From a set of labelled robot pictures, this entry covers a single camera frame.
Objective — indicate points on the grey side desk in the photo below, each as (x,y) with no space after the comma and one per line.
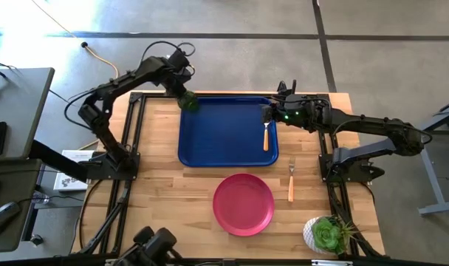
(17,103)

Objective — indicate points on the black computer mouse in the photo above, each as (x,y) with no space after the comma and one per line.
(4,216)

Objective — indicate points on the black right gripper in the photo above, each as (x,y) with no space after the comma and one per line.
(298,111)

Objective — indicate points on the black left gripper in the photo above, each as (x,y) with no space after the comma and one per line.
(176,81)

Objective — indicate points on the black frame post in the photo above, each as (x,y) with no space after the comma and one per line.
(58,160)

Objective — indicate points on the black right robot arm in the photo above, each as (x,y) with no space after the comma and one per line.
(376,125)

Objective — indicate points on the blue plastic tray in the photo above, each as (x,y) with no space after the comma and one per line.
(224,140)

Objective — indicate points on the green succulent plant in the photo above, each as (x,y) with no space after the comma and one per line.
(326,234)

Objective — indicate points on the black frame clamp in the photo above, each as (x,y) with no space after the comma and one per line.
(282,86)

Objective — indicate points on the dark green cup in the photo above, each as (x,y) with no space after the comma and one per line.
(190,104)

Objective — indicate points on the white printed box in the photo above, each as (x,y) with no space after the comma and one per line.
(67,183)

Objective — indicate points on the black aluminium table frame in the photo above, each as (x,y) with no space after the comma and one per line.
(136,98)

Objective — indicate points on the pink plastic plate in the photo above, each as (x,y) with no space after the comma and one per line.
(243,205)

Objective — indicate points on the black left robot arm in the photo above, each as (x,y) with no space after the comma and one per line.
(128,77)

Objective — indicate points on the grey metal table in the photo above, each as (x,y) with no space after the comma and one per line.
(429,173)

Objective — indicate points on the white faceted plant pot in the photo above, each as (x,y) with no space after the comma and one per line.
(308,236)

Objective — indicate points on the silver metal bracket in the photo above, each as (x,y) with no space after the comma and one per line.
(331,263)

